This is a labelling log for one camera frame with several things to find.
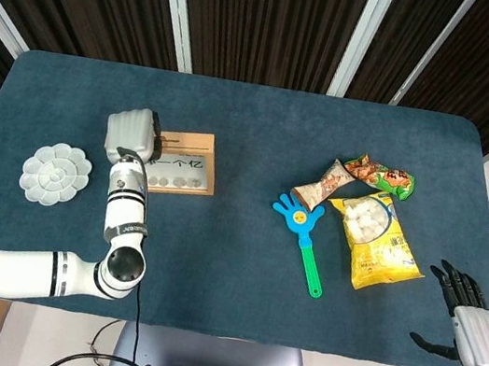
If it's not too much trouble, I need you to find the brown snack packet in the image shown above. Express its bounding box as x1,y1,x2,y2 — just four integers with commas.
288,152,359,216

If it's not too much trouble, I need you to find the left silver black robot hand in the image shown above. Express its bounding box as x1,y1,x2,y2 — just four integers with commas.
100,101,172,174

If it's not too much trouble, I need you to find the blue table cloth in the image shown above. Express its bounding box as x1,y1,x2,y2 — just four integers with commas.
0,35,489,366

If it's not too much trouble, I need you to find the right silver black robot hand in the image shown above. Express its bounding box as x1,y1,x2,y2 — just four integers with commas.
404,256,489,366

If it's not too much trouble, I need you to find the blue hand clapper toy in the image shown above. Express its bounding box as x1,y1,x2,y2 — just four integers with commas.
258,190,340,300

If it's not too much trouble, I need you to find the orange green snack bag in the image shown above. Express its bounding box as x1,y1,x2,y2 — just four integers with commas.
339,150,420,204

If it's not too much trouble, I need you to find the white flower paint palette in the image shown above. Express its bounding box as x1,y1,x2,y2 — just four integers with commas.
15,136,97,214

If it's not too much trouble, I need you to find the wooden frame coin bank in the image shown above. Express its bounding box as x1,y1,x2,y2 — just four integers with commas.
144,123,226,205

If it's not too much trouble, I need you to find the yellow snack bag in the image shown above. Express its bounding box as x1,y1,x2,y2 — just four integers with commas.
313,182,439,302

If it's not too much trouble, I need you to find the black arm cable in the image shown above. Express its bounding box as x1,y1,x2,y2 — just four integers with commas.
120,280,173,366

